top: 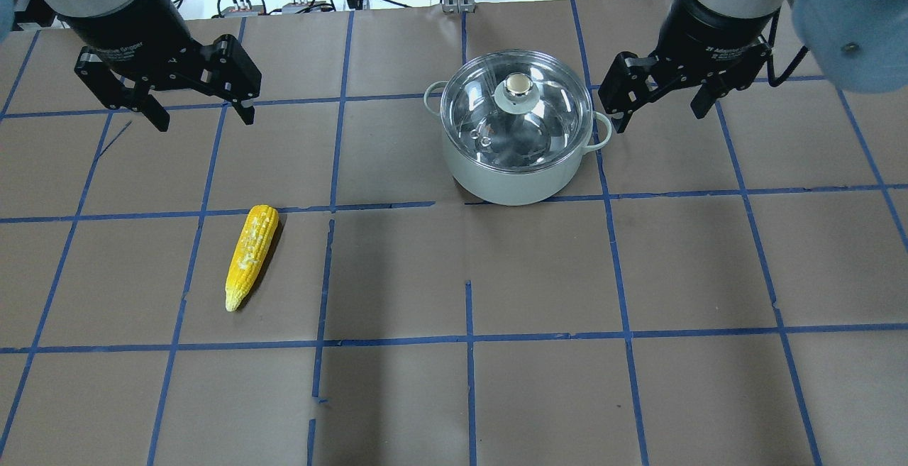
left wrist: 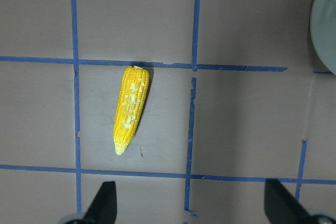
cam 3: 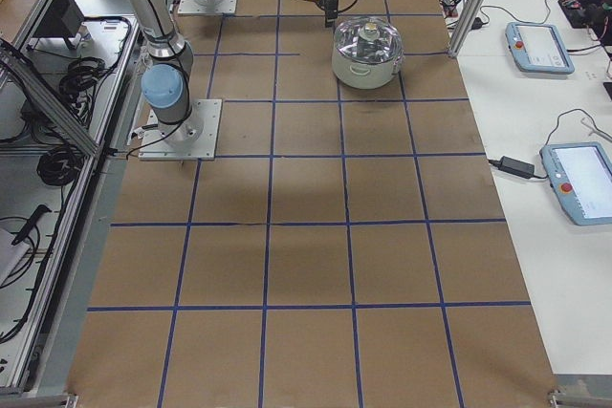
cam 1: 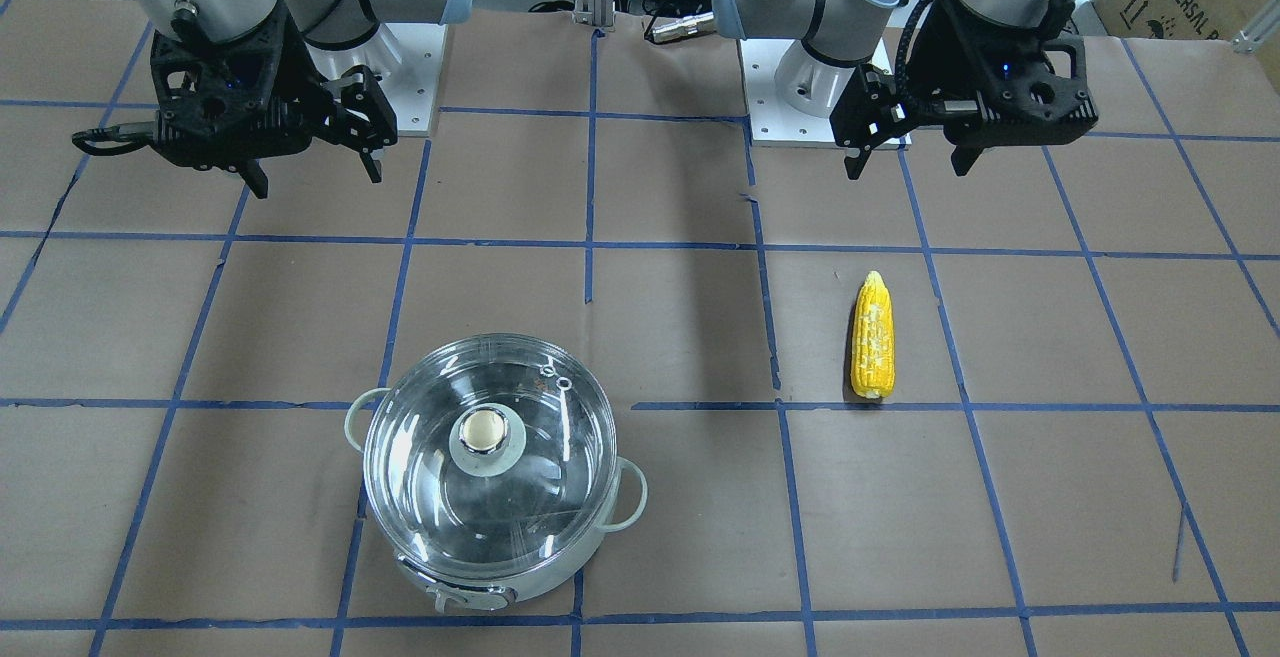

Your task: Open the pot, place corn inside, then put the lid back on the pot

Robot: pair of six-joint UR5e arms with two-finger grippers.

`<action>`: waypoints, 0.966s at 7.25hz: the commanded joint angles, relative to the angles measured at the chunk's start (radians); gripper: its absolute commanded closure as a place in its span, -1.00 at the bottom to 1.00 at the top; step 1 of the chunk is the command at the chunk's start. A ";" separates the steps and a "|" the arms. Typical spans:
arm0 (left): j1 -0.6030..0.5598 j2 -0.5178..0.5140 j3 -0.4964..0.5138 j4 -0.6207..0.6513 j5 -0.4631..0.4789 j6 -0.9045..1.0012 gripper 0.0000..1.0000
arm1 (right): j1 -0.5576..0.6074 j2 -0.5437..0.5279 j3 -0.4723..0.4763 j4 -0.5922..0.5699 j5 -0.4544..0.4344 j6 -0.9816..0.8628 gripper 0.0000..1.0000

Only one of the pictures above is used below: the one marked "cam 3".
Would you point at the glass pot lid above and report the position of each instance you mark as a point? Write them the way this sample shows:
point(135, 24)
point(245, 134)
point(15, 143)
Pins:
point(368, 40)

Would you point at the white cooking pot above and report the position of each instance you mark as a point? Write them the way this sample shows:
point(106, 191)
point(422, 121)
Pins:
point(364, 76)

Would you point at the far blue teach pendant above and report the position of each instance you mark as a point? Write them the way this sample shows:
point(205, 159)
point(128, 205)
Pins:
point(538, 49)

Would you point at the blue teach pendant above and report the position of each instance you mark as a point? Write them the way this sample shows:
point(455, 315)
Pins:
point(580, 175)
point(538, 49)

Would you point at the black power adapter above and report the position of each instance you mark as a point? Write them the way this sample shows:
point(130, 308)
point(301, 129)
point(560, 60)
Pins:
point(516, 167)

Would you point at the black monitor on shelf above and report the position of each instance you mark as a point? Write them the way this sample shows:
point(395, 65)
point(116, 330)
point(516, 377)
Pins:
point(62, 19)

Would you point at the near blue teach pendant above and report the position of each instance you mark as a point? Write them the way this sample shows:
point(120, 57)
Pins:
point(580, 175)

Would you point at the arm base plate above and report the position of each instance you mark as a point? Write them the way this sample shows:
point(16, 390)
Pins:
point(195, 139)
point(207, 7)

